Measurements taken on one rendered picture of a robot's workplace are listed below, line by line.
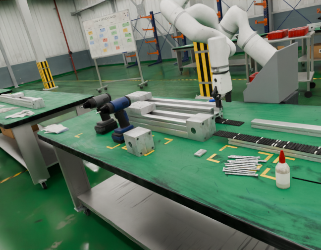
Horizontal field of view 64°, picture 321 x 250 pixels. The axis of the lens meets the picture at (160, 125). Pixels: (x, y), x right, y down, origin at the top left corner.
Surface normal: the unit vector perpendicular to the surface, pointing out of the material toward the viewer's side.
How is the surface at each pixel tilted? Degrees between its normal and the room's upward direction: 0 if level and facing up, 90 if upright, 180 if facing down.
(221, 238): 0
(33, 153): 90
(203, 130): 90
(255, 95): 90
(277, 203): 0
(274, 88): 90
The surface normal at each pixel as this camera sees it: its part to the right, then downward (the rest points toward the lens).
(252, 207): -0.18, -0.92
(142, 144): 0.62, 0.15
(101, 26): -0.43, 0.38
